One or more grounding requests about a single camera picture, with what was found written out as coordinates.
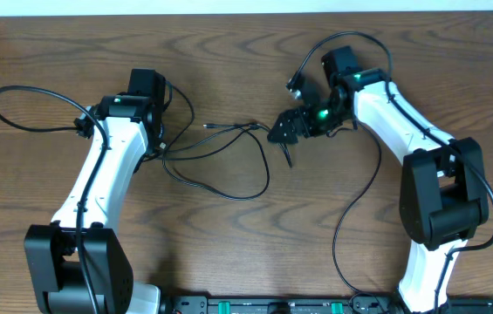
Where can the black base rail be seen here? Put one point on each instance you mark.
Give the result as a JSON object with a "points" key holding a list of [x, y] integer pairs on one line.
{"points": [[210, 305]]}

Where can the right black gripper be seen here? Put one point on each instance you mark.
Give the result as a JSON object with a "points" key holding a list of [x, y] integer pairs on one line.
{"points": [[300, 123]]}

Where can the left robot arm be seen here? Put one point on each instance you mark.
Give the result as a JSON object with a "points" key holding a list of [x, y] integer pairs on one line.
{"points": [[76, 262]]}

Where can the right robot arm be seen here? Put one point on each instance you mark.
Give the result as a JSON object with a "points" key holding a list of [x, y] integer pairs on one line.
{"points": [[442, 201]]}

